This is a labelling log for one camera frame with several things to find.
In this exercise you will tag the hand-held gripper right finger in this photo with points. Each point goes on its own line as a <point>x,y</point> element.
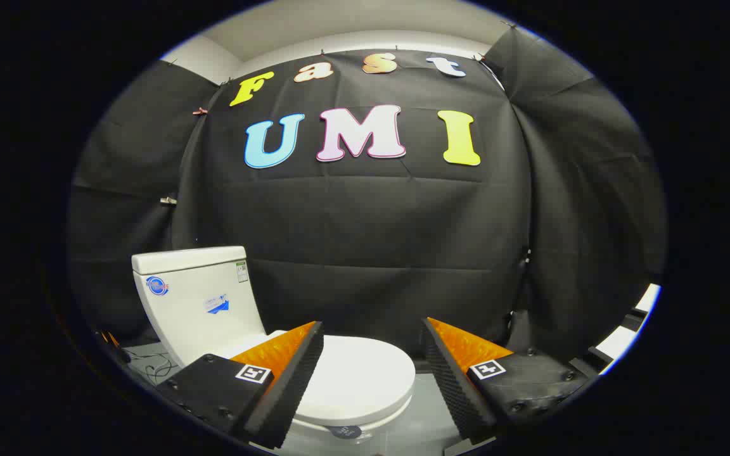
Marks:
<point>454,386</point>

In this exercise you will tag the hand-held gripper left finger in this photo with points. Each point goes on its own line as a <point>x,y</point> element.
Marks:
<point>295,386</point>

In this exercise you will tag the white toilet lid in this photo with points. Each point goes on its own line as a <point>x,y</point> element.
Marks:
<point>365,380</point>

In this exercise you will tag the white ceramic toilet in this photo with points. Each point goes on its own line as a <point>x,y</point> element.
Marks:
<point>200,304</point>

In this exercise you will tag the black white striped panel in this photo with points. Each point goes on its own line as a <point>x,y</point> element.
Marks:
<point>618,342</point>

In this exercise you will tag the black backdrop cloth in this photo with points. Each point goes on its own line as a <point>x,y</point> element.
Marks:
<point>371,221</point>

